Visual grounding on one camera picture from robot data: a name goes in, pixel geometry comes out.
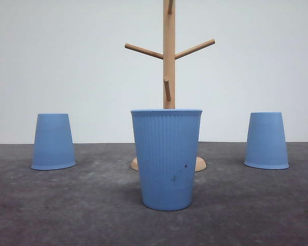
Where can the wooden mug tree stand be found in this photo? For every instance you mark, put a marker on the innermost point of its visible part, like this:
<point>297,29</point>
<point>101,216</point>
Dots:
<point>169,57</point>

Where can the blue ribbed cup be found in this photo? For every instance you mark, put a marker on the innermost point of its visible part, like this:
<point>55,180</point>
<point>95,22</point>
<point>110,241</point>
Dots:
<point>167,148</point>

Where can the blue ribbed cup image-right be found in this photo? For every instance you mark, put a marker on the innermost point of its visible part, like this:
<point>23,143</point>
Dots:
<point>266,145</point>

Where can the blue ribbed cup image-left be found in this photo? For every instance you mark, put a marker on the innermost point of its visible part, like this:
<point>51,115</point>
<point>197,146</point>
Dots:
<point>53,144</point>

